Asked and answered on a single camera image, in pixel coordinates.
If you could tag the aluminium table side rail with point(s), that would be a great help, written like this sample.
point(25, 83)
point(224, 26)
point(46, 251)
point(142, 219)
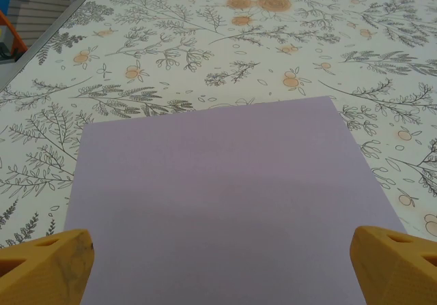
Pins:
point(48, 35)

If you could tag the purple paper sheet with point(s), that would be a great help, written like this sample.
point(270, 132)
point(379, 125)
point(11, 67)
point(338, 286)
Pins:
point(222, 199)

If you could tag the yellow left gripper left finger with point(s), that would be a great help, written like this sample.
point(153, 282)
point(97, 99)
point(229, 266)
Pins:
point(41, 271)

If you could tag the floral print tablecloth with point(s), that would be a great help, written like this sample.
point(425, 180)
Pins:
point(239, 45)

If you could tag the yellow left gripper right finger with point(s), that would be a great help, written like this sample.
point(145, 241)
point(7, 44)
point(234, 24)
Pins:
point(396, 271)

